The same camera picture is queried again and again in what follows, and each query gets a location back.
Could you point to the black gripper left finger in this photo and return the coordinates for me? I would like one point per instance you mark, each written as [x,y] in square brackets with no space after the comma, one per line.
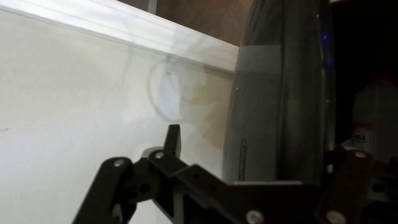
[108,186]

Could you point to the white plastic jug red cap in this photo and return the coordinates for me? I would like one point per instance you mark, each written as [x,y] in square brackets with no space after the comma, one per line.
[374,116]

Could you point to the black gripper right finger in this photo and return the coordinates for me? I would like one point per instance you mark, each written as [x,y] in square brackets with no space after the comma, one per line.
[348,186]

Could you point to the black bin lid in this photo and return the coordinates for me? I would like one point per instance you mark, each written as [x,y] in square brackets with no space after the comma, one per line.
[265,103]

